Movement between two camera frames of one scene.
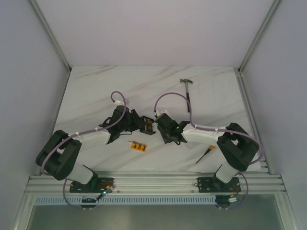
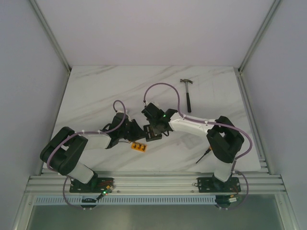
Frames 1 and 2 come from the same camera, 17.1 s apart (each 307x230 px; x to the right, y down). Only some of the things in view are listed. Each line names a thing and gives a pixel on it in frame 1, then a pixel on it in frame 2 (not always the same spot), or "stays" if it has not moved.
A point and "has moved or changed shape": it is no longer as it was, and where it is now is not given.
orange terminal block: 138,146 stays
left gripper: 138,120 → 132,131
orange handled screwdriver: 211,147 stays
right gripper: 166,139 → 150,122
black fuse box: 146,125 has moved or changed shape
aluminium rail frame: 157,182 stays
